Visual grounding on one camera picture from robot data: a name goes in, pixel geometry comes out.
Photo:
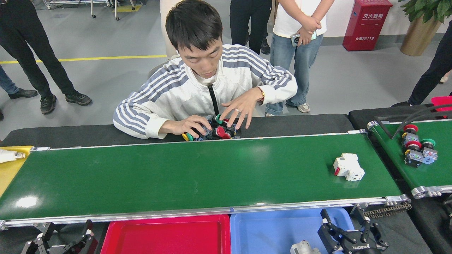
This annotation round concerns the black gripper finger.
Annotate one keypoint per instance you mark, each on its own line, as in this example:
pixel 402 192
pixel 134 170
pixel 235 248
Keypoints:
pixel 87 243
pixel 37 245

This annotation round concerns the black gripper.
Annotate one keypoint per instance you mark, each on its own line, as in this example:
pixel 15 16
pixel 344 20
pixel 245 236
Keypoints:
pixel 362 249

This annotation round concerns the white circuit breaker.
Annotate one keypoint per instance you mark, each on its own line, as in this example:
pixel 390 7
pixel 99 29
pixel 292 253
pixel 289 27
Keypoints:
pixel 303 248
pixel 348 167

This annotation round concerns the smartphone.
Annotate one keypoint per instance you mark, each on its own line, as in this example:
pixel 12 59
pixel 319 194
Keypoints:
pixel 295 39

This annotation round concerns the yellow plastic tray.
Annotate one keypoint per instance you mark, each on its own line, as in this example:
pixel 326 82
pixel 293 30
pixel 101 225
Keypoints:
pixel 9 174

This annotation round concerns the red plastic tray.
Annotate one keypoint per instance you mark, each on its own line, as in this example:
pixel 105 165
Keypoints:
pixel 166 236

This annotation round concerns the blue plastic tray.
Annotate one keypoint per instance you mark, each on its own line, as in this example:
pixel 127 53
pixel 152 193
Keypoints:
pixel 265 233

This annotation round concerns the short green conveyor belt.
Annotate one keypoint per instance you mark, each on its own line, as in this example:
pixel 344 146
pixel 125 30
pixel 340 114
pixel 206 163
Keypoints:
pixel 434 176

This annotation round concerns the long green conveyor belt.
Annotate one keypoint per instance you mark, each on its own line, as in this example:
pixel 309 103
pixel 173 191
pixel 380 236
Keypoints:
pixel 176 176

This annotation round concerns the person's right hand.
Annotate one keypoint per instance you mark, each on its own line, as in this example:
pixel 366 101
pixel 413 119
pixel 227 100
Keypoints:
pixel 311 24
pixel 185 125

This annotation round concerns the person's left hand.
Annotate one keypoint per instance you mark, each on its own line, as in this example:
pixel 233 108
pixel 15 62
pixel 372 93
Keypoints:
pixel 245 104
pixel 305 37

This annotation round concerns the white bulb with metal base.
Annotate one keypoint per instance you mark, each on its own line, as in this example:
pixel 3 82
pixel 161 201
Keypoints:
pixel 7 156

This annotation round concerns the black table cover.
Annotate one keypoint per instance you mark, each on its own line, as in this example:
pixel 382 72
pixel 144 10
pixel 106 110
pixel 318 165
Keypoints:
pixel 106 132
pixel 360 114

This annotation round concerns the red plastic bin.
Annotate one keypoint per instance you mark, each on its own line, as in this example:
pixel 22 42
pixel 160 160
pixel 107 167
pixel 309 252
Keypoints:
pixel 443 102

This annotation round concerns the wrist band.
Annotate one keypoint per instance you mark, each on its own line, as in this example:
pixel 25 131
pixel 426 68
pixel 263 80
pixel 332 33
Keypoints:
pixel 262 95

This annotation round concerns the seated person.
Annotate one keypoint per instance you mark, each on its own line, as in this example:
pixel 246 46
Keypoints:
pixel 169 95

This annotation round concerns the red fire extinguisher cabinet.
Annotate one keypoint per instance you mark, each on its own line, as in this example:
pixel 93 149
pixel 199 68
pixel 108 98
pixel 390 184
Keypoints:
pixel 367 28

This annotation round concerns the potted green plant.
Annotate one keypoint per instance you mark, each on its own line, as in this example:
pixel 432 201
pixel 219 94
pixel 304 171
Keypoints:
pixel 418 37

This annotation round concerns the metal wheeled cart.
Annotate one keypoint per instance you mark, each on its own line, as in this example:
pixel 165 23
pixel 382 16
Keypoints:
pixel 70 2

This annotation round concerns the black conveyor guide frame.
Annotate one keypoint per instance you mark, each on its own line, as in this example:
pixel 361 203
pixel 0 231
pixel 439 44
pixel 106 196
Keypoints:
pixel 411 117

